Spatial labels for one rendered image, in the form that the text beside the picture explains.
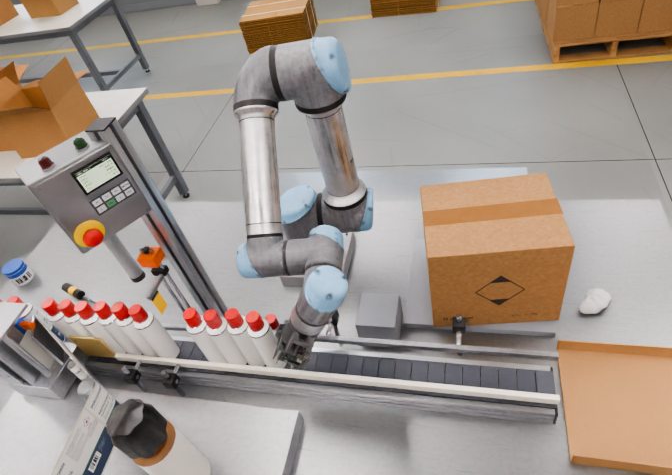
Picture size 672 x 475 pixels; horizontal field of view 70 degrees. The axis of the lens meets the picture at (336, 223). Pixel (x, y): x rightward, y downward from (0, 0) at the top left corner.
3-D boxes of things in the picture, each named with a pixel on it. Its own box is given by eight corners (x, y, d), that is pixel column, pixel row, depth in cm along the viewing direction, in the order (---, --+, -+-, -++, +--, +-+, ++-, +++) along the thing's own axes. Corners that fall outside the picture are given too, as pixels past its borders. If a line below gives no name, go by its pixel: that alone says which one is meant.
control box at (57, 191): (68, 236, 106) (12, 168, 93) (136, 193, 113) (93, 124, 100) (84, 257, 100) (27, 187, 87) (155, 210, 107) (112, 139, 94)
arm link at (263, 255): (216, 44, 100) (231, 282, 97) (267, 35, 98) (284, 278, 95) (238, 64, 111) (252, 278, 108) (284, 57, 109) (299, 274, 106)
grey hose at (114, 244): (129, 282, 122) (84, 224, 108) (136, 271, 125) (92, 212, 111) (141, 283, 121) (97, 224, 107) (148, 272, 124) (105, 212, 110)
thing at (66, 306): (93, 355, 133) (49, 312, 119) (103, 338, 136) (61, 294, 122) (109, 356, 132) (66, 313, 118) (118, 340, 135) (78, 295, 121)
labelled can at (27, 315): (44, 350, 138) (-4, 308, 124) (55, 334, 141) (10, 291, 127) (59, 352, 136) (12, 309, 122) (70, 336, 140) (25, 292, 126)
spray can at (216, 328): (227, 371, 121) (196, 325, 107) (231, 353, 125) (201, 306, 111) (247, 369, 120) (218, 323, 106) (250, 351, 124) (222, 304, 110)
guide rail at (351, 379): (117, 361, 128) (113, 357, 127) (119, 357, 129) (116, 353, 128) (559, 405, 99) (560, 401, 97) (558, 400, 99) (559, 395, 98)
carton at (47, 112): (-1, 172, 239) (-57, 107, 213) (52, 116, 274) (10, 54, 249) (73, 165, 230) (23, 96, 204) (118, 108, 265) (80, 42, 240)
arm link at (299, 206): (288, 219, 144) (275, 184, 134) (332, 215, 141) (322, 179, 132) (282, 248, 135) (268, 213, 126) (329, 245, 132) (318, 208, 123)
